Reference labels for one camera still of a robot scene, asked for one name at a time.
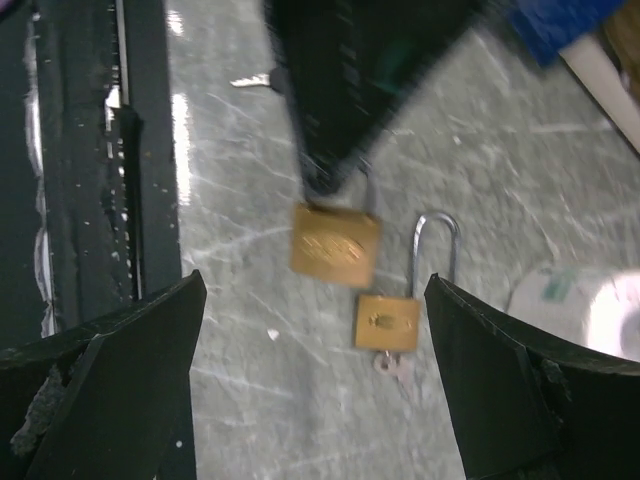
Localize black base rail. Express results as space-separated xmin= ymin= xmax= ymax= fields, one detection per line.
xmin=1 ymin=1 xmax=181 ymax=347

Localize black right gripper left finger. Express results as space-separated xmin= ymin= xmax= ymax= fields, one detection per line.
xmin=1 ymin=271 xmax=207 ymax=479

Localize beige two tier shelf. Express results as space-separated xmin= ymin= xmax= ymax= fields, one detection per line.
xmin=560 ymin=33 xmax=639 ymax=153

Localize black head key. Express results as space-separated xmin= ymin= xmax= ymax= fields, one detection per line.
xmin=230 ymin=68 xmax=284 ymax=93

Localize white toilet paper roll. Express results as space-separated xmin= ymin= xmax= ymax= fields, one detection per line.
xmin=506 ymin=265 xmax=640 ymax=362

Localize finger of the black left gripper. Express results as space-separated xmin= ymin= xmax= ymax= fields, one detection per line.
xmin=267 ymin=1 xmax=488 ymax=198

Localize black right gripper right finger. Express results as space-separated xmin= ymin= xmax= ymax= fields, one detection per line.
xmin=424 ymin=275 xmax=639 ymax=479

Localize blue Doritos bag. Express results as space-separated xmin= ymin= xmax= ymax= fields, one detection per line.
xmin=508 ymin=0 xmax=625 ymax=67

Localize small silver keys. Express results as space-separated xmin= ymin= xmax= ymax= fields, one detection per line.
xmin=373 ymin=351 xmax=414 ymax=399

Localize long shackle brass padlock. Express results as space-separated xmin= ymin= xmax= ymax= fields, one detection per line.
xmin=354 ymin=210 xmax=462 ymax=353

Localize small brass padlock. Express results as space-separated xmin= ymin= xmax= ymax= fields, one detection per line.
xmin=288 ymin=164 xmax=384 ymax=289

